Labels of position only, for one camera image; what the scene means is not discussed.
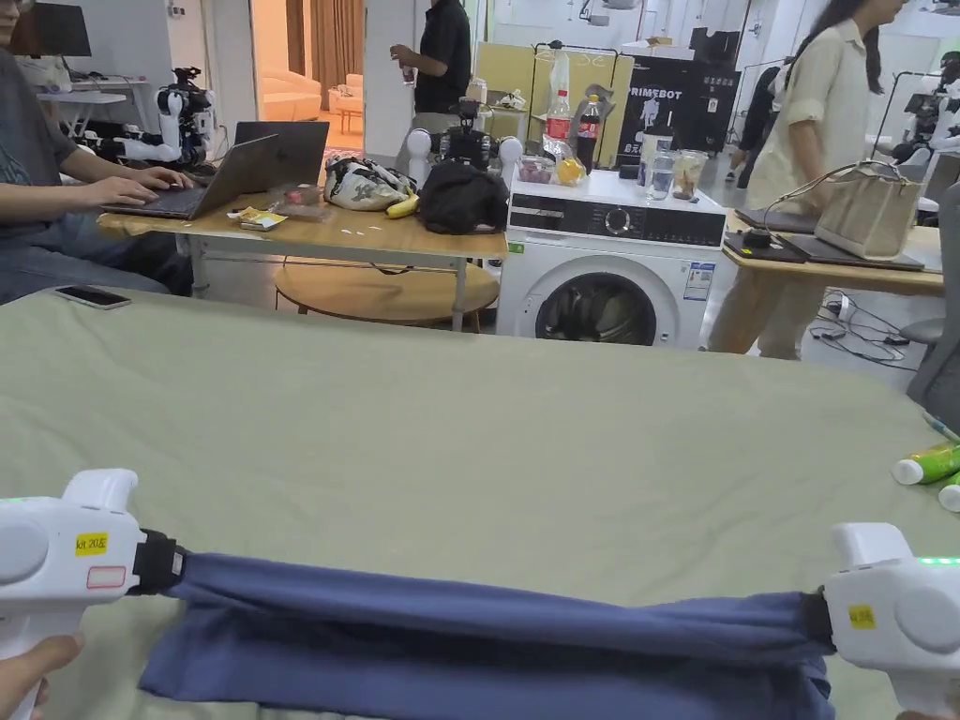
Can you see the black printed crate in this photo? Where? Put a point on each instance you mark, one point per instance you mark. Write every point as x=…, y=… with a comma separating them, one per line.
x=675, y=97

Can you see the white washing machine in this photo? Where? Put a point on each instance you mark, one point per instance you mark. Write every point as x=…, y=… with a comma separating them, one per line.
x=600, y=262

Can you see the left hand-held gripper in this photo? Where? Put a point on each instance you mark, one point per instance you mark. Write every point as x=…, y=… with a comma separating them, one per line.
x=45, y=547

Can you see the black clothes rack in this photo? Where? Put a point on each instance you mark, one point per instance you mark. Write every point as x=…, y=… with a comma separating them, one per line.
x=577, y=67

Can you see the person's left hand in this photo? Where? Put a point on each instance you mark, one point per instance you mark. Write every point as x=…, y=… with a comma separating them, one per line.
x=34, y=667

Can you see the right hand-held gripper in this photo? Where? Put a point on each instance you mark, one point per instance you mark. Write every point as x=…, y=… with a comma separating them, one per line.
x=900, y=622

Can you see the green tube with white cap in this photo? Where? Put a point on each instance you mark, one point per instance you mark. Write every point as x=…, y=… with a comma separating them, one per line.
x=930, y=461
x=952, y=495

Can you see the dark blue garment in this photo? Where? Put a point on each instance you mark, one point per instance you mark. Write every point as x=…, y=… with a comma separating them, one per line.
x=465, y=645

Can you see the black phone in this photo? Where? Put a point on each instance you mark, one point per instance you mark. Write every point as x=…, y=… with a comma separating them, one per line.
x=91, y=296

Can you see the white desk with monitor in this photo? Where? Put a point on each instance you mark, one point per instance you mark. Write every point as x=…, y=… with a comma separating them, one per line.
x=82, y=90

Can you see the bed with pale green sheet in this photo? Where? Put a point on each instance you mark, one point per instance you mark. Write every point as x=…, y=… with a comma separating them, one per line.
x=465, y=450

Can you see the white robot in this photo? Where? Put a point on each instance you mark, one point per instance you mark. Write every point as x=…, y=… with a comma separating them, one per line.
x=176, y=124
x=934, y=112

